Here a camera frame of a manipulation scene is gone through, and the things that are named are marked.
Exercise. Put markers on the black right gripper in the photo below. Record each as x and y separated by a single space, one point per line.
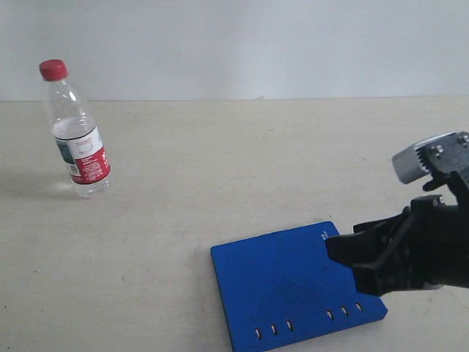
435 244

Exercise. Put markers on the blue ring binder notebook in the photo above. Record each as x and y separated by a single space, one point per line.
281 288

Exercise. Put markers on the clear plastic water bottle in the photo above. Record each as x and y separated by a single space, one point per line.
75 131

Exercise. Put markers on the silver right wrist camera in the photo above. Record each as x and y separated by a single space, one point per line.
409 165

